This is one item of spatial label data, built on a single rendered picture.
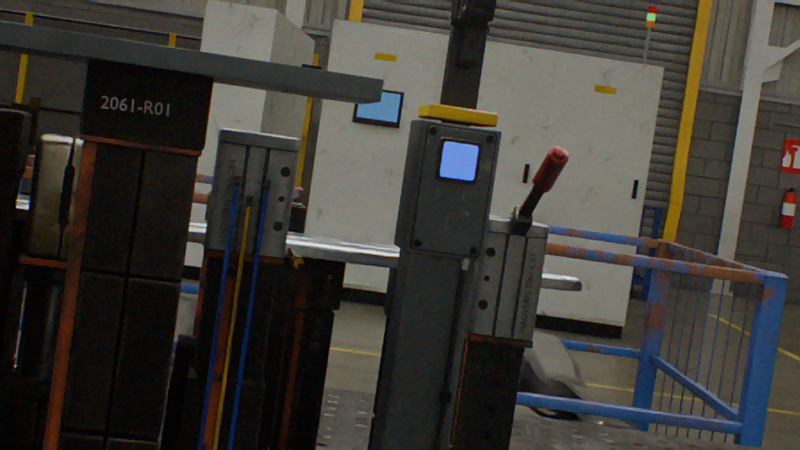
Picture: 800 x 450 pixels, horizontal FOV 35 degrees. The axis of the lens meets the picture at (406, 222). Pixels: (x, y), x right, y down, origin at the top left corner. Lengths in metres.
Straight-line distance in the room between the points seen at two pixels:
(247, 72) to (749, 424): 2.47
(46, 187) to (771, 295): 2.35
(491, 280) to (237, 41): 8.07
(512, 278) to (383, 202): 7.96
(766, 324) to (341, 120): 6.23
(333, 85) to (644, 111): 8.42
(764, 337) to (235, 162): 2.26
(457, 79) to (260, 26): 8.17
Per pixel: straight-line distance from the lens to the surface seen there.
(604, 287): 9.41
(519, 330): 1.27
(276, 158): 1.21
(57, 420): 1.09
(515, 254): 1.26
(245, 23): 9.28
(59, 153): 1.23
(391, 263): 1.35
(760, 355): 3.32
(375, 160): 9.21
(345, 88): 1.03
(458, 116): 1.08
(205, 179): 4.39
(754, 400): 3.33
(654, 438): 2.20
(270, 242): 1.22
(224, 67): 1.02
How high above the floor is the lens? 1.11
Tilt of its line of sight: 3 degrees down
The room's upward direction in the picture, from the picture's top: 8 degrees clockwise
